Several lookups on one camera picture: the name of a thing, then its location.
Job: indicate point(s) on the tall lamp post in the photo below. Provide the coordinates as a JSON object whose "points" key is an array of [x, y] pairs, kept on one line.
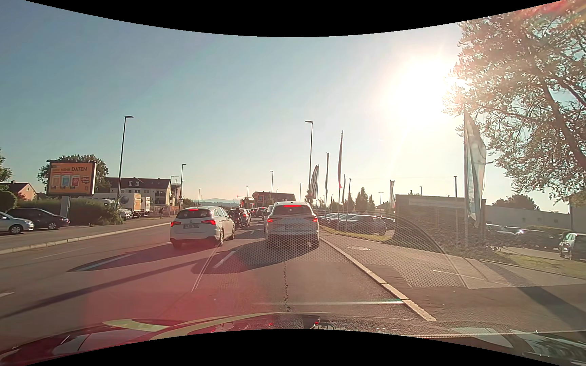
{"points": [[181, 183], [121, 157], [310, 157]]}

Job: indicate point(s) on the low flat-roofed building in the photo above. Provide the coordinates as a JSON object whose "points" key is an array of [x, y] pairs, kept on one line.
{"points": [[438, 218]]}

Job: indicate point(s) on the white building dark roof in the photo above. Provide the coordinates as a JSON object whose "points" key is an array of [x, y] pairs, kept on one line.
{"points": [[140, 189]]}

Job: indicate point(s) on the white banner flag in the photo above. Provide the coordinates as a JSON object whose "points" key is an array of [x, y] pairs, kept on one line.
{"points": [[391, 193], [474, 167]]}

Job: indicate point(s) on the grass verge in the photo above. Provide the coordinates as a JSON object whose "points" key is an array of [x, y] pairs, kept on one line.
{"points": [[562, 265]]}

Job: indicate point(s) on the orange billboard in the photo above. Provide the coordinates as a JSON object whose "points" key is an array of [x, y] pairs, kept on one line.
{"points": [[71, 178]]}

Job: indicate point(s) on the parked dark car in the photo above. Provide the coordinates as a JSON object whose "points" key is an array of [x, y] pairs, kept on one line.
{"points": [[527, 236], [583, 246]]}

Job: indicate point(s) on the white box lorry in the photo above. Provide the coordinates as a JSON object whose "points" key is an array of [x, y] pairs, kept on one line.
{"points": [[129, 203]]}

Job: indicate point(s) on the red brick building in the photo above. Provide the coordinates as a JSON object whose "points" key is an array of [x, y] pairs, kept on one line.
{"points": [[272, 197]]}

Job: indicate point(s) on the queue of cars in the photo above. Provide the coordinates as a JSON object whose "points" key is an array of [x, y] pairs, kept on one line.
{"points": [[247, 213]]}

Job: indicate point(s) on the grey paved pavement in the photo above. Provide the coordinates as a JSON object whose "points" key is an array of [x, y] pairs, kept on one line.
{"points": [[425, 269]]}

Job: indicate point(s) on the car's own bonnet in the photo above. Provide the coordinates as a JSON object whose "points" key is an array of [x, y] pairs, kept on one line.
{"points": [[293, 325]]}

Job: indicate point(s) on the green hedge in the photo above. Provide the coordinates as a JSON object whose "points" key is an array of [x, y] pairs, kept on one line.
{"points": [[84, 211]]}

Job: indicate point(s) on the long low grey building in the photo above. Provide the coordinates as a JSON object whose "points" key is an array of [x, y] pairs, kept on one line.
{"points": [[532, 217]]}

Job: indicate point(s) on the house with red roof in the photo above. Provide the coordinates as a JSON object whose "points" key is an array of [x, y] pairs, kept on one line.
{"points": [[21, 190]]}

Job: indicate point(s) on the white suv car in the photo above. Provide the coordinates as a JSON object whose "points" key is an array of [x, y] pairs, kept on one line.
{"points": [[292, 223]]}

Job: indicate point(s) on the white hatchback car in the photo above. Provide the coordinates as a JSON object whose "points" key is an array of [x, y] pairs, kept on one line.
{"points": [[201, 224]]}

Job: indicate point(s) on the road markings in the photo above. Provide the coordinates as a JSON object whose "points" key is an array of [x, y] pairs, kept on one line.
{"points": [[224, 259]]}

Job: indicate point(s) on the row of parked cars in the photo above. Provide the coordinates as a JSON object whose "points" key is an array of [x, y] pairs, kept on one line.
{"points": [[356, 222]]}

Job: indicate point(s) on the tree behind billboard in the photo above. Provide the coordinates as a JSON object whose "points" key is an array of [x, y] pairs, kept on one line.
{"points": [[77, 162]]}

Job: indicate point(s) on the large leafy tree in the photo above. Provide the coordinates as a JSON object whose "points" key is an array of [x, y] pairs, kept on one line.
{"points": [[552, 101]]}

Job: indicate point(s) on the grey asphalt road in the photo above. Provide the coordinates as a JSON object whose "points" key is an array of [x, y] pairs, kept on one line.
{"points": [[120, 274]]}

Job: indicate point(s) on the row of flags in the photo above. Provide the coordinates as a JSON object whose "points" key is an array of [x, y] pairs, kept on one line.
{"points": [[329, 178]]}

